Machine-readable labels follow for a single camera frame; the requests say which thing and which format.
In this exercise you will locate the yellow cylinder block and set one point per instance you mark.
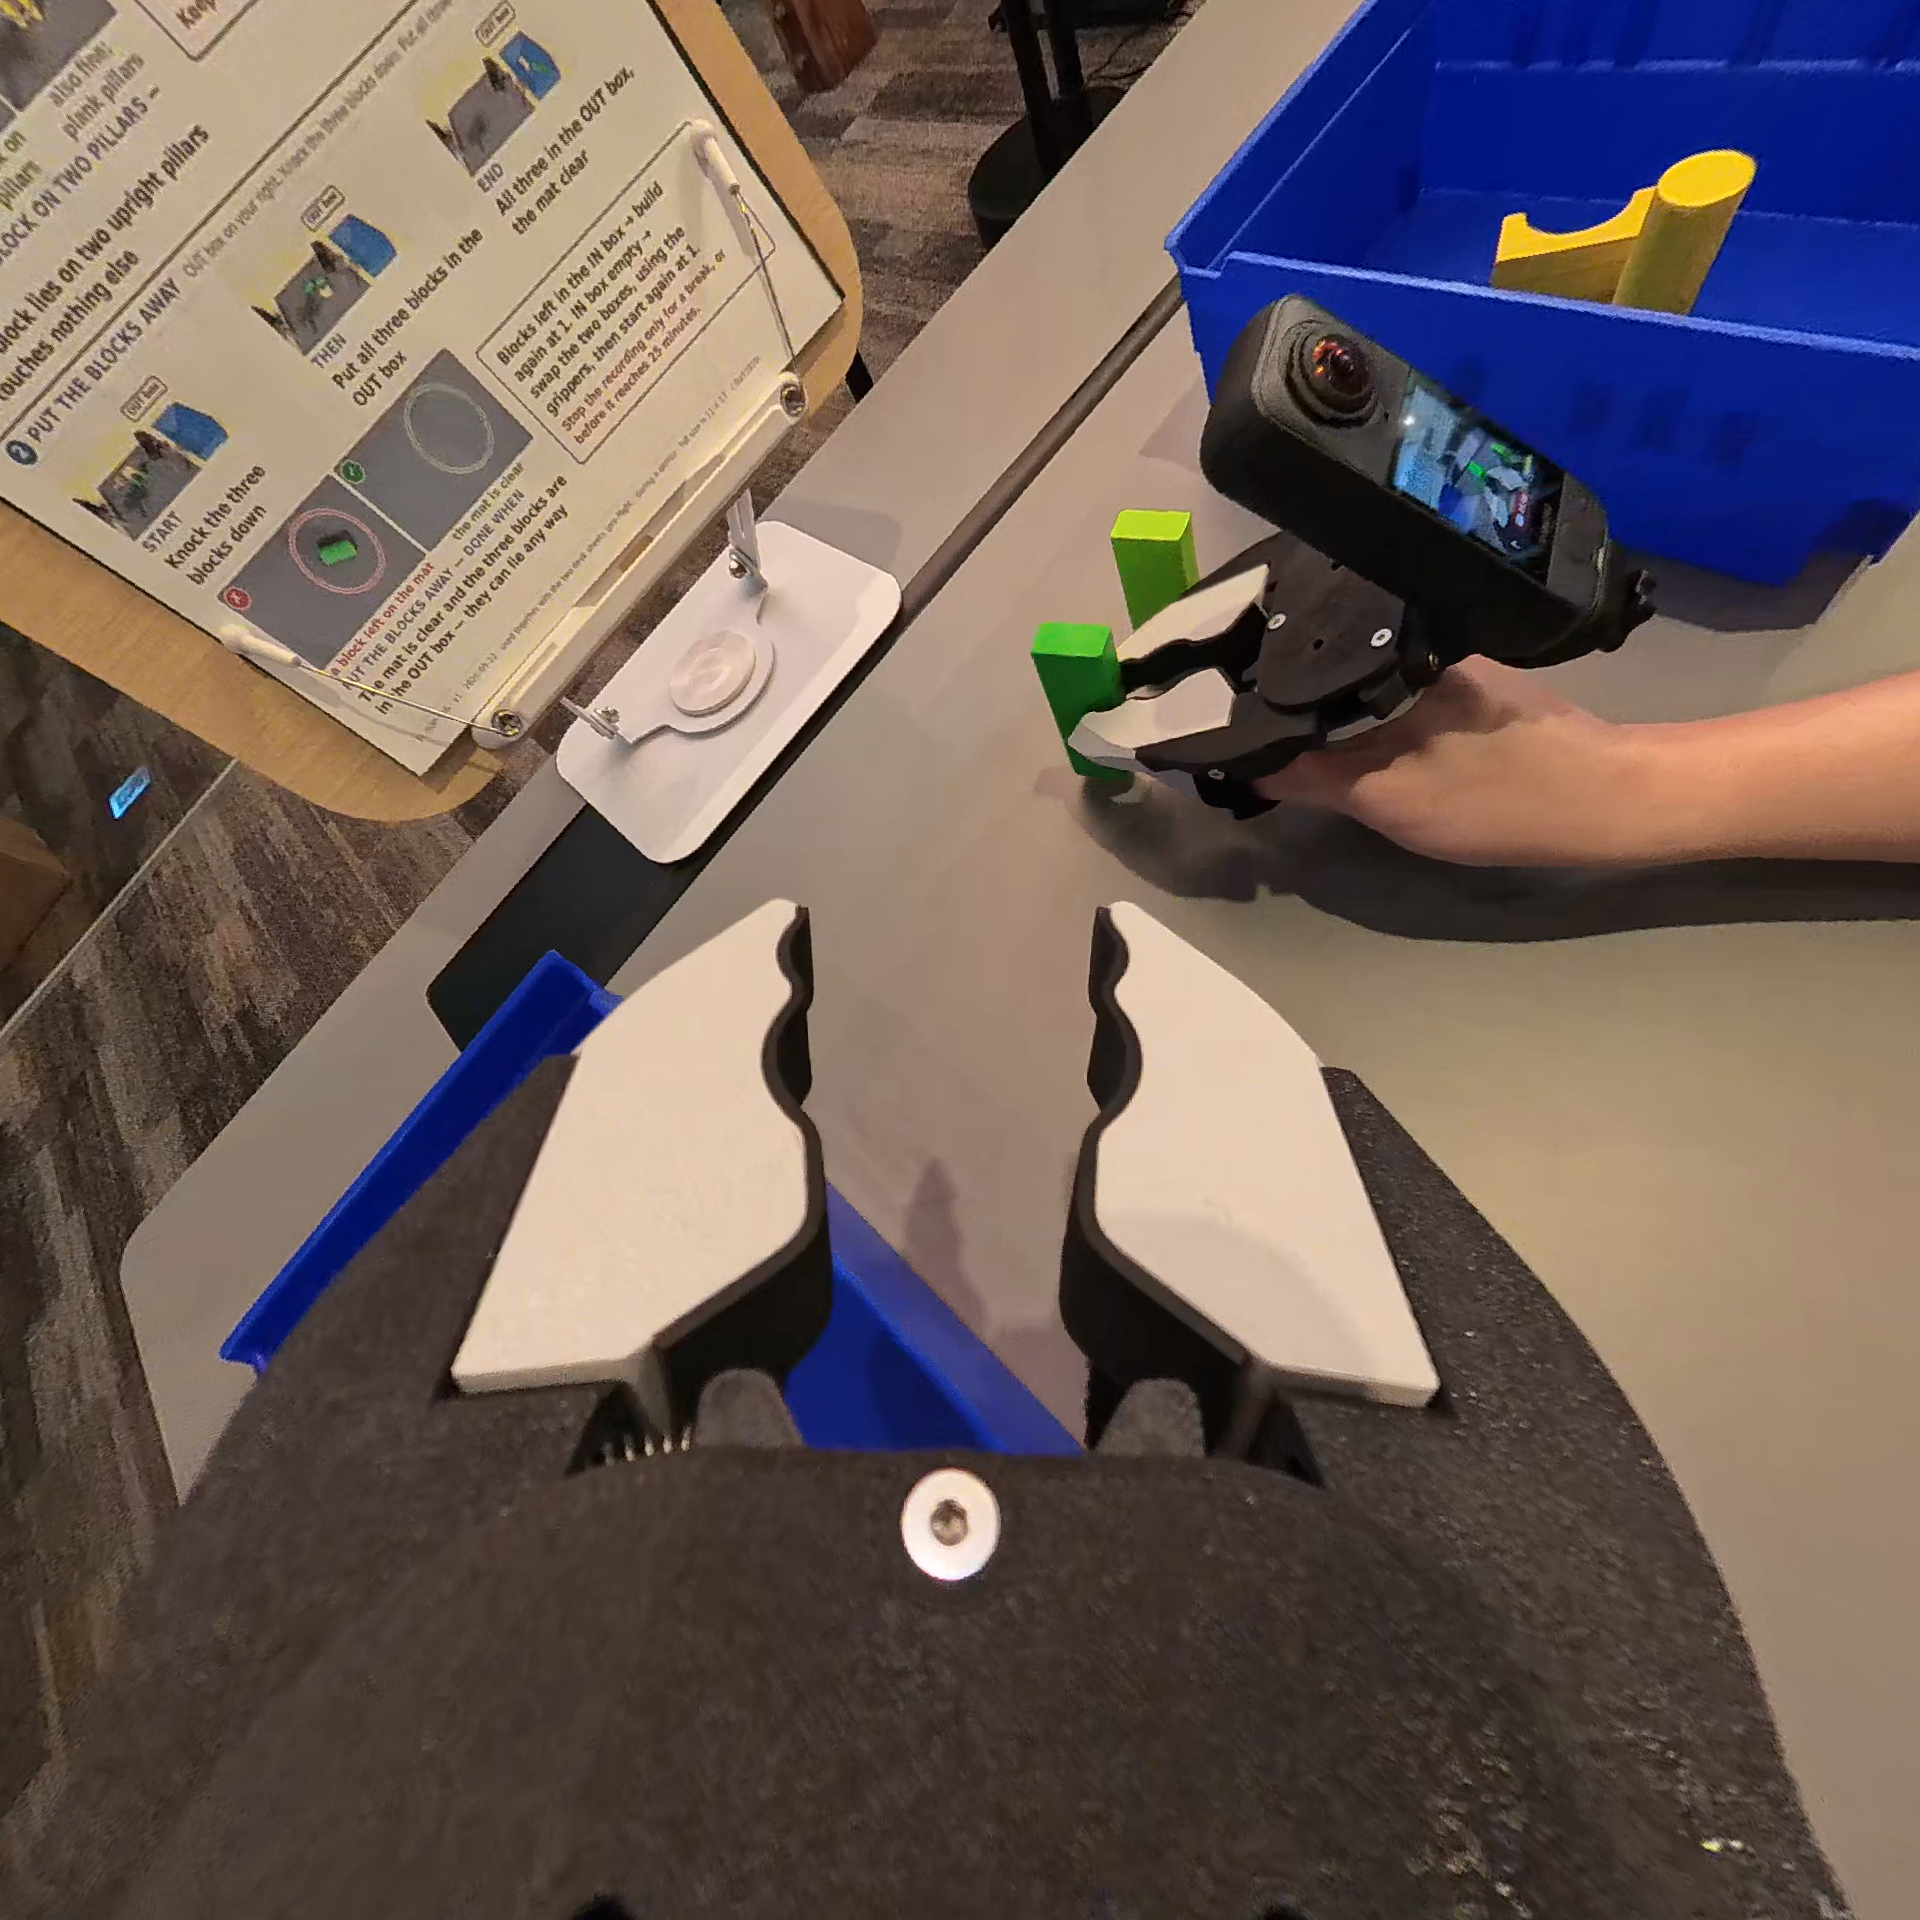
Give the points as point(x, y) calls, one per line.
point(1687, 225)

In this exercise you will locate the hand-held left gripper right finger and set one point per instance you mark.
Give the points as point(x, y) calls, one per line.
point(1261, 1202)

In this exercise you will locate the printed instruction sheet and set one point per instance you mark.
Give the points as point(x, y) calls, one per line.
point(390, 332)

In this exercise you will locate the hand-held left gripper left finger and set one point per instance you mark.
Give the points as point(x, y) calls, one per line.
point(649, 1202)

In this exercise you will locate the person's right forearm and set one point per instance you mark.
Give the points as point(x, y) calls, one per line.
point(1800, 769)

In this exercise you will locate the blue plastic bin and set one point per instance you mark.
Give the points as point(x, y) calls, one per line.
point(1800, 391)
point(900, 1352)

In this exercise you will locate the yellow arch block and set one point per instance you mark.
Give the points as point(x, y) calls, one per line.
point(1569, 255)

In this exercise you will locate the wooden document stand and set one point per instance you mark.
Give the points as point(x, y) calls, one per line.
point(719, 645)

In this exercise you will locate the person's right hand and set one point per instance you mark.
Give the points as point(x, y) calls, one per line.
point(1486, 769)

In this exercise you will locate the lime green plank block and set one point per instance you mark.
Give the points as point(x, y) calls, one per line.
point(1157, 559)

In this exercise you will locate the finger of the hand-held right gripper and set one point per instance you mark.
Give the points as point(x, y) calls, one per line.
point(1195, 632)
point(1157, 730)

